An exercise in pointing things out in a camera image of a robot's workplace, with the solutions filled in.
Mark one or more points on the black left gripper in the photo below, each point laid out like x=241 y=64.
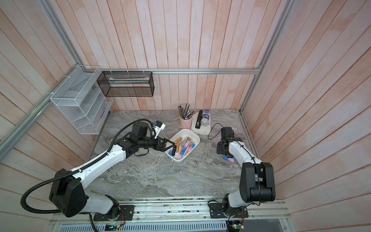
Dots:
x=164 y=140

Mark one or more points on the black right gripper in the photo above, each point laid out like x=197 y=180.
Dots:
x=219 y=150

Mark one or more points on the black lipstick with gold band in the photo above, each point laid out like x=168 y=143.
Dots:
x=174 y=151

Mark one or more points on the pink blue lipstick silver cap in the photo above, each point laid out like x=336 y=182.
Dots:
x=182 y=151

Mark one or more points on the white plastic storage box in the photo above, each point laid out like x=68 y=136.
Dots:
x=184 y=133

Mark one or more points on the slim pink lip gloss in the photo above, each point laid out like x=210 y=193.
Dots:
x=189 y=147

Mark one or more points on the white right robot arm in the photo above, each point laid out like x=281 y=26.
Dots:
x=257 y=178

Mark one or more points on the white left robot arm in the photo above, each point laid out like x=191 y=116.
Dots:
x=68 y=191

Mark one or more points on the clear Pepsi plastic bottle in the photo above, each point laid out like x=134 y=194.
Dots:
x=205 y=121

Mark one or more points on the pink metal pen bucket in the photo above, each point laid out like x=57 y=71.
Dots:
x=186 y=123

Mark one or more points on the black stapler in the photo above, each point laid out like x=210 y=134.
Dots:
x=199 y=118

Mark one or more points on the bundle of coloured pens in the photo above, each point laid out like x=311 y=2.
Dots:
x=184 y=112

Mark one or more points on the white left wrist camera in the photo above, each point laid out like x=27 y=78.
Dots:
x=158 y=126

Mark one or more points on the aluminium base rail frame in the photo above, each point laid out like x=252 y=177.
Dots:
x=182 y=214

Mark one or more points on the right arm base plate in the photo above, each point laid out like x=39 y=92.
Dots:
x=229 y=210

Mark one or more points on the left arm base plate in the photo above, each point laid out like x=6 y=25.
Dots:
x=117 y=213

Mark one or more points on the black mesh wall basket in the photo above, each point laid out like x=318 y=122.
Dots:
x=126 y=83

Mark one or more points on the white wire wall shelf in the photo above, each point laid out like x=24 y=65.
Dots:
x=81 y=100

